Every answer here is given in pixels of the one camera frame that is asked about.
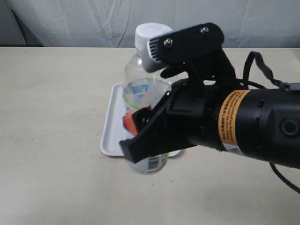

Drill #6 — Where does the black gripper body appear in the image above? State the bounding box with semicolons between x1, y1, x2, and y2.
147;48;236;151

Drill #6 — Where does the clear plastic water bottle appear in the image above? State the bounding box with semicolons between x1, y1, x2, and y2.
122;22;174;175

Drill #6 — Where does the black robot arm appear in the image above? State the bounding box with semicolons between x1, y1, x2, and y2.
119;23;300;168

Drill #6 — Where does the white rectangular plastic tray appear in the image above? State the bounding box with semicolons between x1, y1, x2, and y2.
100;82;183;158

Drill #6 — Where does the white wrinkled backdrop curtain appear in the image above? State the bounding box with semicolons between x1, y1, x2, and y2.
1;0;300;48

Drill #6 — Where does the black cable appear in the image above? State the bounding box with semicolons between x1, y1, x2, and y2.
242;51;300;194

